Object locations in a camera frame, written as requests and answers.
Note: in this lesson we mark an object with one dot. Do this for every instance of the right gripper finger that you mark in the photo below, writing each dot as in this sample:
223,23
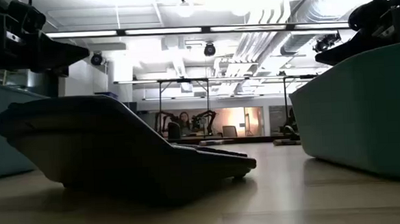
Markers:
351,47

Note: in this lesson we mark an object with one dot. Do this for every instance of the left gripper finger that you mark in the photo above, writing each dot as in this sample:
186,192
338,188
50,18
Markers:
59,72
60,56

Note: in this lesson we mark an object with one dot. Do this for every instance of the background black robot arm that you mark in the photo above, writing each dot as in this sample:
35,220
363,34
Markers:
166,122
204,120
291,126

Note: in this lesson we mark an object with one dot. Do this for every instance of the teal plastic bin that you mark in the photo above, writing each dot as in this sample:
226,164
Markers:
2,136
365,117

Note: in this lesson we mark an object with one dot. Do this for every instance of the black desk calculator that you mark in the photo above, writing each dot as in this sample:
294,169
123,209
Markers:
112,147

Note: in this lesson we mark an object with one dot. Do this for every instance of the overhead light bar beam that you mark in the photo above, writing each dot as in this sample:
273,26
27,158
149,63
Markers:
165,31

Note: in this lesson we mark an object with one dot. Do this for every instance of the round ceiling lamp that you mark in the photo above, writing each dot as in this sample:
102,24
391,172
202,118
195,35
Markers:
185,9

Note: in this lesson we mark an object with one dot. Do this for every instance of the person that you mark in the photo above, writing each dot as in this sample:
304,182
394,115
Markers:
184,121

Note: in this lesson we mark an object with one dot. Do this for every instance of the background chair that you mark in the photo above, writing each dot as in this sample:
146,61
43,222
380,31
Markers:
230,131

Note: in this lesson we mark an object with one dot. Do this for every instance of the black ceiling camera cluster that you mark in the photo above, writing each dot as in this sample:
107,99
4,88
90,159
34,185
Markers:
325,43

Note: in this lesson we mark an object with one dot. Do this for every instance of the black round ceiling camera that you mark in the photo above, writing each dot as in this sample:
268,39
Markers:
96,59
209,49

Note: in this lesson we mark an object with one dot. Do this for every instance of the silver ventilation duct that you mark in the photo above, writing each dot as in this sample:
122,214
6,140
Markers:
313,13

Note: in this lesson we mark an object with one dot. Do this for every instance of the background black rig frame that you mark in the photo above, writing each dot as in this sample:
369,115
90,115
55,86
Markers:
207,91

